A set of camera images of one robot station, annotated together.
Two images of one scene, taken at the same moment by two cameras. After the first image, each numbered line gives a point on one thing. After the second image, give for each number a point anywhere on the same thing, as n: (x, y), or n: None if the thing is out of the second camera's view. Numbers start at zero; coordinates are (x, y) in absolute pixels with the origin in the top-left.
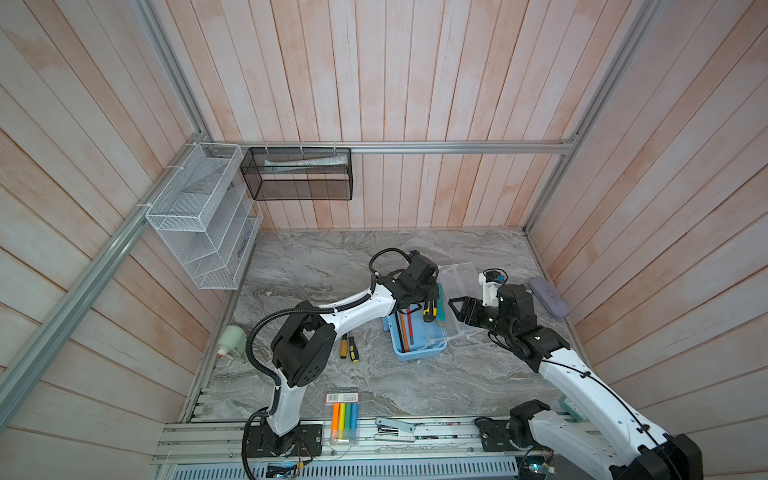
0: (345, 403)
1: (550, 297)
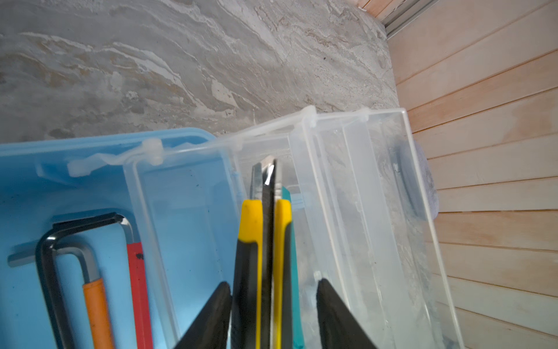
0: None
1: (405, 171)
